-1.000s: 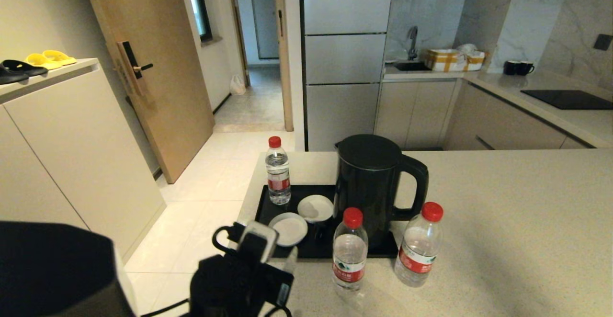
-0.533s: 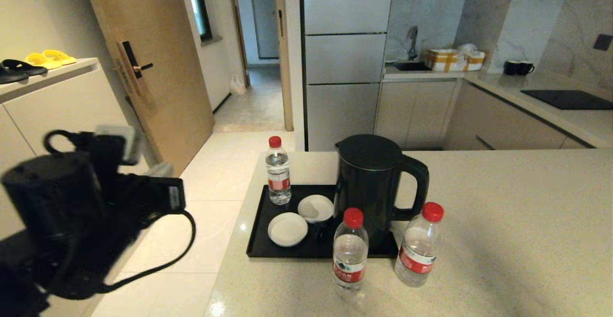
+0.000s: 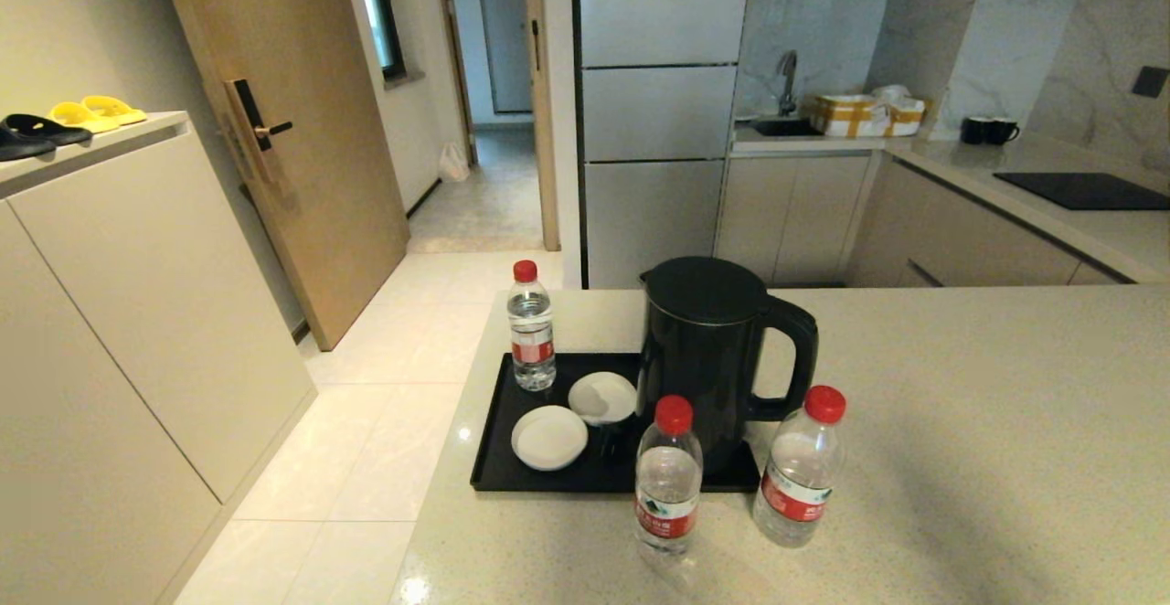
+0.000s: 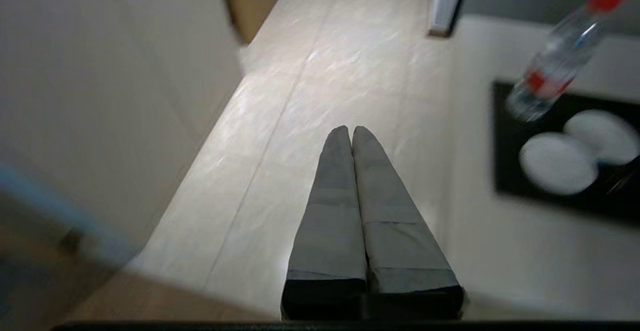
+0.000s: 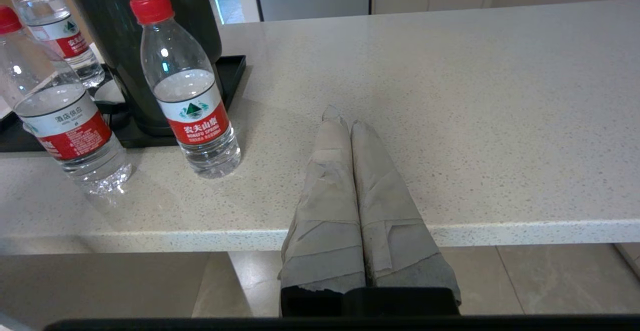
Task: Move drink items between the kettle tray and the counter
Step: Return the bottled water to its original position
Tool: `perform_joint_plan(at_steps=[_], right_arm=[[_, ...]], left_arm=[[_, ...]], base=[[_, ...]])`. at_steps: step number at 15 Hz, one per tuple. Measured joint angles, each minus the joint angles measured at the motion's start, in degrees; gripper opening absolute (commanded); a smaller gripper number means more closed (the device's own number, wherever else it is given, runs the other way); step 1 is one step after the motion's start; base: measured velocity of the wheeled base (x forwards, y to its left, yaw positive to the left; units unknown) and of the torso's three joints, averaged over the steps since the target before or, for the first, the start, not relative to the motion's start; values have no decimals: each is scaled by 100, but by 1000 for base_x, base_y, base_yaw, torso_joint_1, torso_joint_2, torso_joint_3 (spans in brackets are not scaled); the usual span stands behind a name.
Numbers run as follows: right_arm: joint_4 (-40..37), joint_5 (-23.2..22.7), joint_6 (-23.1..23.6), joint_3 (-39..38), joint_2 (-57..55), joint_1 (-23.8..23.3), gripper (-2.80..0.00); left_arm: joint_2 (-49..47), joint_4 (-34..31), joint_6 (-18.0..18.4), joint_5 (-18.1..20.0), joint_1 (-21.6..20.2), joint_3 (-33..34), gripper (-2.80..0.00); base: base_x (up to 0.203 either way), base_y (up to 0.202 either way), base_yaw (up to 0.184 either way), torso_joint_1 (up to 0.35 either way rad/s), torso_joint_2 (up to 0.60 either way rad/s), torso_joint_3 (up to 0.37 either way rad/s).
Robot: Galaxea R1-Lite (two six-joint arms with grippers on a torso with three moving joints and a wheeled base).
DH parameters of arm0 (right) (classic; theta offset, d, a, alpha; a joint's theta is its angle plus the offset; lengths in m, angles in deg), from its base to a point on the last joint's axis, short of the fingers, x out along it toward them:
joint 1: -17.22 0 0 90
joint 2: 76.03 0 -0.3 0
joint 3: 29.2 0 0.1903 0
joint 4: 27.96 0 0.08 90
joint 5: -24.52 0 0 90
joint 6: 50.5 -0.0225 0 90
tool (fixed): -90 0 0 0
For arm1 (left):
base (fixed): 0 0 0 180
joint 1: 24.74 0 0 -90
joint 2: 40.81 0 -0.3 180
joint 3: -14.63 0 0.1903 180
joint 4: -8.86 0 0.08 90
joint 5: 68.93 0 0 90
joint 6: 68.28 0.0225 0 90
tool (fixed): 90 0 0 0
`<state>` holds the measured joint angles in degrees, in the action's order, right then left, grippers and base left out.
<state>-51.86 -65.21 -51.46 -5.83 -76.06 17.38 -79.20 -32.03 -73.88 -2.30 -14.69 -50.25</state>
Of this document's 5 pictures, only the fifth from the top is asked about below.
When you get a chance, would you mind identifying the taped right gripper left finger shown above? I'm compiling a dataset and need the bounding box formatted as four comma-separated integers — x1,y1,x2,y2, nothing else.
280,105,368,317

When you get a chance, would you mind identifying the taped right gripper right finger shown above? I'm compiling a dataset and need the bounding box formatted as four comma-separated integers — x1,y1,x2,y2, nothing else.
351,120,462,317

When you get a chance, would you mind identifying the clear red-capped water bottle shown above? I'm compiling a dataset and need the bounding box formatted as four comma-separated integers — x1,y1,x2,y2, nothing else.
7,0,106,88
129,0,242,179
0,5,133,195

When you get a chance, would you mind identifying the black electric kettle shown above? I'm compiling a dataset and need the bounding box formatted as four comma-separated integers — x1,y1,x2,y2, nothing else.
59,0,223,137

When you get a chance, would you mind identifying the black rectangular serving tray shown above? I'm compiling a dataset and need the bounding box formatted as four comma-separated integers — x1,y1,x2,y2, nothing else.
0,54,247,153

